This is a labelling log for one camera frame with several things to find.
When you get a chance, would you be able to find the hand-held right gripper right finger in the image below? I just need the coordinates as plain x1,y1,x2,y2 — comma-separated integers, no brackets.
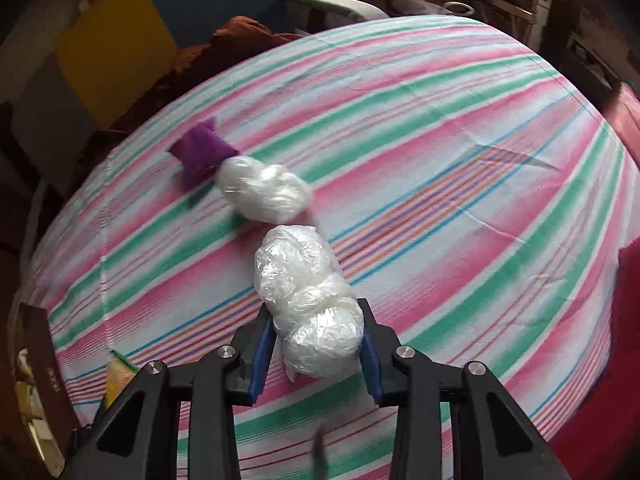
356,297,571,480

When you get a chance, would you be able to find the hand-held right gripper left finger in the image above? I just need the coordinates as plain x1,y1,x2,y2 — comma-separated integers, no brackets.
60,305,278,480

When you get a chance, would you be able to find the white plastic bag bundle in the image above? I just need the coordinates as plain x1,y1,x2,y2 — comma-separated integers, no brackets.
254,224,366,380
215,155,313,223

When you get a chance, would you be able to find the brown storage box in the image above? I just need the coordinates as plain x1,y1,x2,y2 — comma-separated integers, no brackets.
12,302,81,480

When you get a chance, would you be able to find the yellow green noodle packet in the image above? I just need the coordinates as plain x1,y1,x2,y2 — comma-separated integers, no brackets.
102,350,141,411

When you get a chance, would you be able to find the striped bed sheet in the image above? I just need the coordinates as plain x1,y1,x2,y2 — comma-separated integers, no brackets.
22,12,626,480

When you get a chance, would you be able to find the purple snack packet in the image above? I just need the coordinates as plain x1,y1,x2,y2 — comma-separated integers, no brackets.
167,116,240,190

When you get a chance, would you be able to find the grey foam panel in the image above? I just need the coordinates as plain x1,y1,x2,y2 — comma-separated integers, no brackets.
10,60,101,196

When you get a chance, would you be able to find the brown blanket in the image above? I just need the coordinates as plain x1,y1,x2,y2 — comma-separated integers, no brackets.
75,16,306,181

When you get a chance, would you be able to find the yellow foam panel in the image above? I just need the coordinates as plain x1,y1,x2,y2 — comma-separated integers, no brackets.
55,0,176,128

